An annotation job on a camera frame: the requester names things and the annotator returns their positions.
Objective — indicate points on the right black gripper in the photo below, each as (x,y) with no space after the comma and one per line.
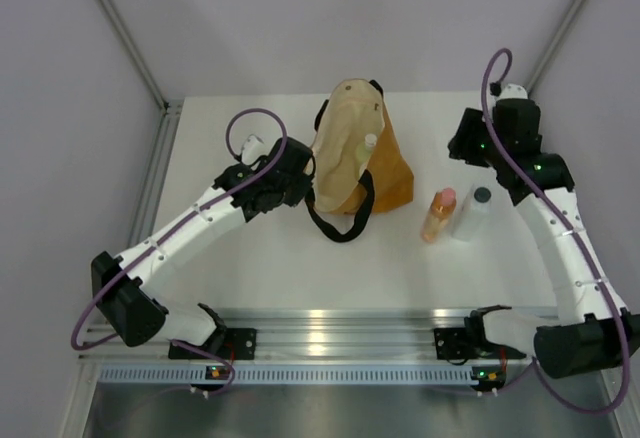
(460,145)

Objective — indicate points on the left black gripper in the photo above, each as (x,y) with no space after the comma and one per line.
(303,185)

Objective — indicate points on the tan canvas tote bag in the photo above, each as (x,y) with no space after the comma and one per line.
(343,197)

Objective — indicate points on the green pump bottle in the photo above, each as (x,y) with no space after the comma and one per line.
(365,149)

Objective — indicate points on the white bottle black cap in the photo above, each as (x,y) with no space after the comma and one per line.
(474,212)

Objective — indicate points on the orange bottle pink cap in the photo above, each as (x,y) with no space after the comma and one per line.
(440,211)

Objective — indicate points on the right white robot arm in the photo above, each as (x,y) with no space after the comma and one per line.
(589,333)

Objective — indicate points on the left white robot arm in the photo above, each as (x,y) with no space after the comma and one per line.
(134,290)

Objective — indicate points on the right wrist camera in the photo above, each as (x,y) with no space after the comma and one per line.
(503,91)

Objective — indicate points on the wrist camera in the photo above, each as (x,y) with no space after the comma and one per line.
(503,91)
(252,149)

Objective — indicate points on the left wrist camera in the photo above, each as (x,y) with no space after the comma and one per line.
(252,149)

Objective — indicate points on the left aluminium frame post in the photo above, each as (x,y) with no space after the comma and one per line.
(117,24)

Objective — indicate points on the aluminium frame post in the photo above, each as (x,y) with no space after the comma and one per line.
(560,32)
(117,24)

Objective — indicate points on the aluminium rail beam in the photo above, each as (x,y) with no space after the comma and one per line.
(338,336)

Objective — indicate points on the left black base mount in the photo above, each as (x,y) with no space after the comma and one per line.
(234,344)

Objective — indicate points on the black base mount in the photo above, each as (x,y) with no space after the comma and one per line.
(234,344)
(453,345)

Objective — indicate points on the right aluminium frame post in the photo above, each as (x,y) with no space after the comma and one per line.
(560,32)

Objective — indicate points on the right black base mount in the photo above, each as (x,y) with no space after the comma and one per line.
(453,345)

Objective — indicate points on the slotted cable duct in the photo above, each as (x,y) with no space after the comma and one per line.
(201,374)

